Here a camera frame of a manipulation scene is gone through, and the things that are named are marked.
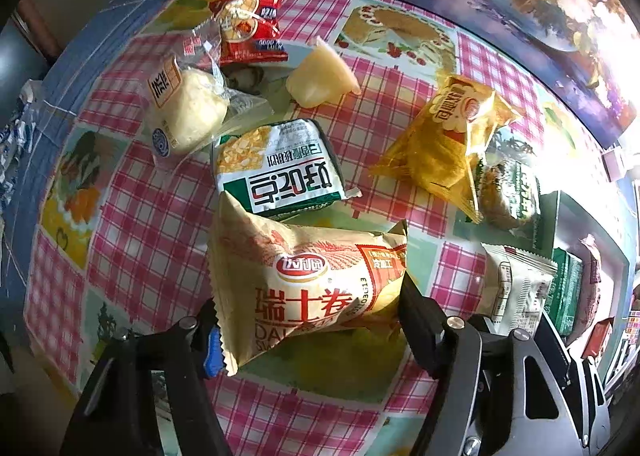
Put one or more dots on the yellow snack packet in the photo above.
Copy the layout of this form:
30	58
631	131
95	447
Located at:
445	141

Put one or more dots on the dark green snack packet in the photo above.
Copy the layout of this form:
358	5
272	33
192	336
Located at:
565	286

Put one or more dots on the clear green cookie packet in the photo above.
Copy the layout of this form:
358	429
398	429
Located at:
505	196

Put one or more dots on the crumpled blue and white wrapper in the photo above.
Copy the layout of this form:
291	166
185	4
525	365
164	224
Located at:
15	131

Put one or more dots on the white charger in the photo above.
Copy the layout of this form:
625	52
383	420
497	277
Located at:
614	163

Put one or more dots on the checkered picture tablecloth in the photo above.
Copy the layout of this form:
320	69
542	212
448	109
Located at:
140	216

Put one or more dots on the yellow jelly cup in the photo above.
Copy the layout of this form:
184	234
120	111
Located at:
320	78

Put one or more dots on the dark glossy cabinet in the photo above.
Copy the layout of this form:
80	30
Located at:
17	53

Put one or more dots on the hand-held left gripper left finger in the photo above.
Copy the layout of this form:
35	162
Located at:
215	356

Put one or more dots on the clear bun packet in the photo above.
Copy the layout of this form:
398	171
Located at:
192	106

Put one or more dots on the purple cake roll packet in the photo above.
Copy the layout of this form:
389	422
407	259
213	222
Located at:
592	271

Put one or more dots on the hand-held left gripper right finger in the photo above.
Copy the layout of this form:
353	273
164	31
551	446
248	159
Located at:
425	331

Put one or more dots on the green and white snack packet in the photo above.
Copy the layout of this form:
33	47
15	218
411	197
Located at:
280	171

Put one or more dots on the beige cake roll packet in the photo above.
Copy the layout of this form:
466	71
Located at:
300	276

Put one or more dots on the blue grid cloth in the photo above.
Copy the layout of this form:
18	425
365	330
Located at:
60	76

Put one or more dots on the red snack packet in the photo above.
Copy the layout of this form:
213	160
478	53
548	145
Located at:
250	26

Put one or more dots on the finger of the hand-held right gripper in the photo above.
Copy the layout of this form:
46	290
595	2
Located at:
590	401

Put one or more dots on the white box with green rim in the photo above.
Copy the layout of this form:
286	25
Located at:
570	221

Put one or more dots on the red-brown snack packet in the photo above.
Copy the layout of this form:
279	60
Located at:
597	338

